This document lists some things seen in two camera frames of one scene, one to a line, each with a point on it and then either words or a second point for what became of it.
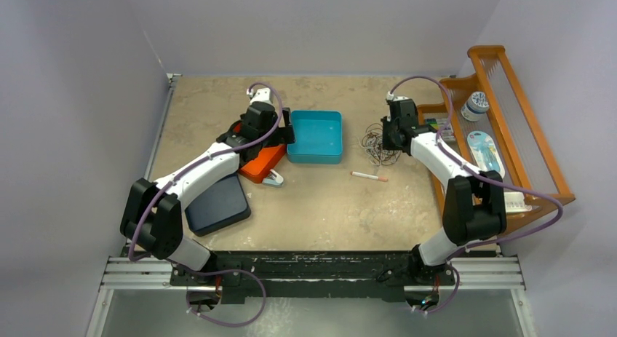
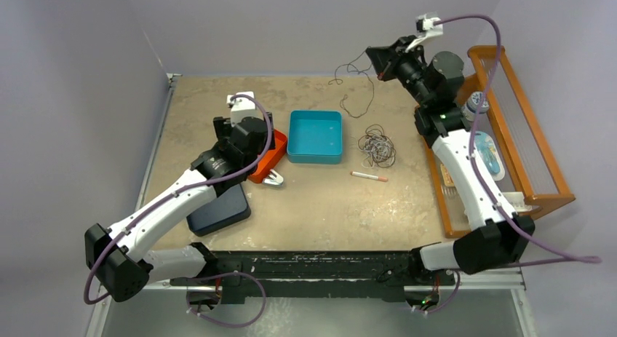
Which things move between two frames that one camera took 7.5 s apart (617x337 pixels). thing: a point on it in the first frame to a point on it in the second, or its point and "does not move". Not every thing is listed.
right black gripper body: x=388 y=135 to x=401 y=65
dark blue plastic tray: x=219 y=205 does not move
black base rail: x=312 y=276 does not move
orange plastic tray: x=268 y=158 does not move
